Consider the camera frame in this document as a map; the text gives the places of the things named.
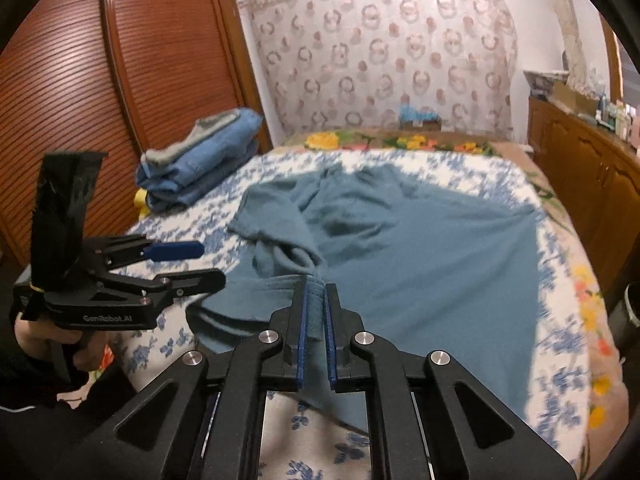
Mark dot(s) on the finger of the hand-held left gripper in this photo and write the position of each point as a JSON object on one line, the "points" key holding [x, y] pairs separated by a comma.
{"points": [[175, 250], [190, 282]]}

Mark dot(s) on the folded dark blue pants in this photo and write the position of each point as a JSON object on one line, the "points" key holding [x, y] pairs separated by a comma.
{"points": [[200, 185]]}

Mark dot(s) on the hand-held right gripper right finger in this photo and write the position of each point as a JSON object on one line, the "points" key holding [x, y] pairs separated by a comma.
{"points": [[330, 340]]}

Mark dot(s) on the wooden louvered wardrobe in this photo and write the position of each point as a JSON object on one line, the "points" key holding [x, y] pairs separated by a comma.
{"points": [[75, 85]]}

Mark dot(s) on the teal blue t-shirt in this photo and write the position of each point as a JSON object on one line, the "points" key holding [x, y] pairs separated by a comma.
{"points": [[425, 285]]}

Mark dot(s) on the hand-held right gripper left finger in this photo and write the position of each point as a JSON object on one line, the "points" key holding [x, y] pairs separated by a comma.
{"points": [[300, 340]]}

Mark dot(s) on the person's left hand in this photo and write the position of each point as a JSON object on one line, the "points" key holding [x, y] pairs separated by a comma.
{"points": [[35, 336]]}

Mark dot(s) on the person's left forearm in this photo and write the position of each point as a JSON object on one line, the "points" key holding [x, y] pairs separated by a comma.
{"points": [[50, 435]]}

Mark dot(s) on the stack of folded blue clothes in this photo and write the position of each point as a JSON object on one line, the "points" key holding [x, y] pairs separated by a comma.
{"points": [[220, 145]]}

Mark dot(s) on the yellow cloth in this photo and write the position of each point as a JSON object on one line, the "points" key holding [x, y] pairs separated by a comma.
{"points": [[141, 202]]}

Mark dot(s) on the white round bin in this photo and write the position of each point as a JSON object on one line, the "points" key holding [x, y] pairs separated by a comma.
{"points": [[631, 315]]}

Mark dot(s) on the row of toiletry bottles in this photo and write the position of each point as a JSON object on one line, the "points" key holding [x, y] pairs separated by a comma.
{"points": [[620, 117]]}

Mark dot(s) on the wooden cabinet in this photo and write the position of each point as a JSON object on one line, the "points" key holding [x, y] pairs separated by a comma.
{"points": [[575, 170]]}

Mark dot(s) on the blue floral white bedspread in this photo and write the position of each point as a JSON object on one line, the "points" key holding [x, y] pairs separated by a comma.
{"points": [[565, 350]]}

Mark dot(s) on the folded grey pants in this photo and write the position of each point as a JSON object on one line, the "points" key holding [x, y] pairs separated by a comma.
{"points": [[200, 132]]}

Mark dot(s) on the patterned storage box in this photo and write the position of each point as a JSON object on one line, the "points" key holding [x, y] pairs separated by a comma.
{"points": [[545, 82]]}

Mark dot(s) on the small box with blue cover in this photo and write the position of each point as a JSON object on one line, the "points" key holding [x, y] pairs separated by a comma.
{"points": [[417, 116]]}

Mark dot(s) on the yellow flowered brown blanket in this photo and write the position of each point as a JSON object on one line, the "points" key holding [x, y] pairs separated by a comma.
{"points": [[400, 141]]}

